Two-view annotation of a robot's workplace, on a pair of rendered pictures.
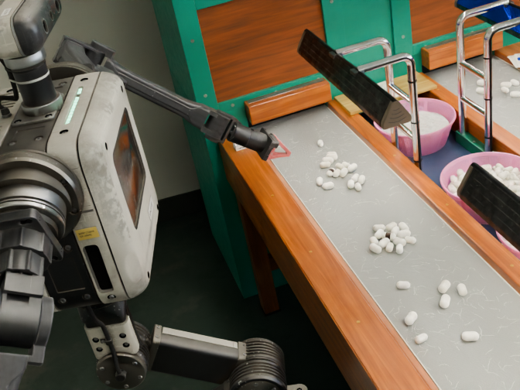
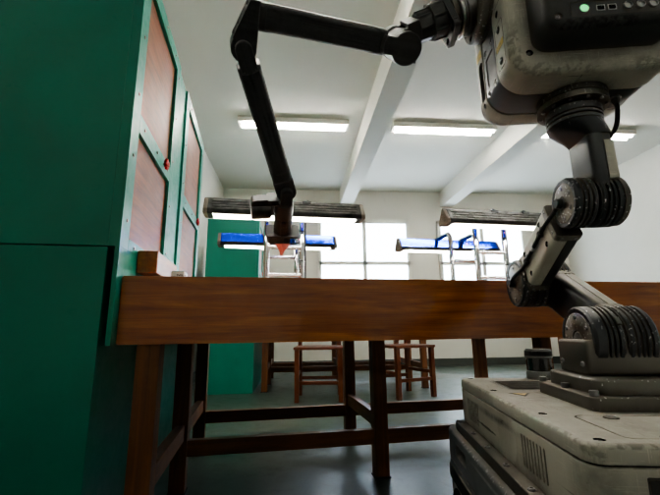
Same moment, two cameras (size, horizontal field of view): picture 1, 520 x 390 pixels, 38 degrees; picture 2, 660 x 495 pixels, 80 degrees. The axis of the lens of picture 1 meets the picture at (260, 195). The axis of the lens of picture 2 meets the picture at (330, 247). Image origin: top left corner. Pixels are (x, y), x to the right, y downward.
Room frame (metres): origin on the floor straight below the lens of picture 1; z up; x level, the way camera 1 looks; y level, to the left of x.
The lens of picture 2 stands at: (1.74, 1.16, 0.62)
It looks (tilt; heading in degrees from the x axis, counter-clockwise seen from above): 12 degrees up; 271
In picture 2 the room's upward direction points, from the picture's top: 1 degrees counter-clockwise
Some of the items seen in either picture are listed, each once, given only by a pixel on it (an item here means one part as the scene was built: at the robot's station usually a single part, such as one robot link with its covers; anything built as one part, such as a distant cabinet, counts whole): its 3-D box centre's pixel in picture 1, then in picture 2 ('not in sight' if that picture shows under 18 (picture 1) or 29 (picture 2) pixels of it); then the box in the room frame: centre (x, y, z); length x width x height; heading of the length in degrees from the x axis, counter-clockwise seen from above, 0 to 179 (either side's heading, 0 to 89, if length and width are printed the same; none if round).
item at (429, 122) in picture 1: (415, 131); not in sight; (2.16, -0.55, 0.71); 0.22 x 0.22 x 0.06
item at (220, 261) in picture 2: not in sight; (315, 305); (2.00, -3.64, 0.89); 2.38 x 1.36 x 1.79; 6
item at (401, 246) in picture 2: not in sight; (448, 246); (1.10, -1.05, 1.08); 0.62 x 0.08 x 0.07; 12
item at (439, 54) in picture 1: (462, 47); not in sight; (2.49, -0.83, 0.83); 0.30 x 0.06 x 0.07; 102
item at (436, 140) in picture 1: (415, 128); not in sight; (2.16, -0.55, 0.72); 0.27 x 0.27 x 0.10
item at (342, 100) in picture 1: (384, 92); not in sight; (2.37, -0.51, 0.77); 0.33 x 0.15 x 0.01; 102
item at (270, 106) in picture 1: (288, 100); (158, 268); (2.36, -0.16, 0.83); 0.30 x 0.06 x 0.07; 102
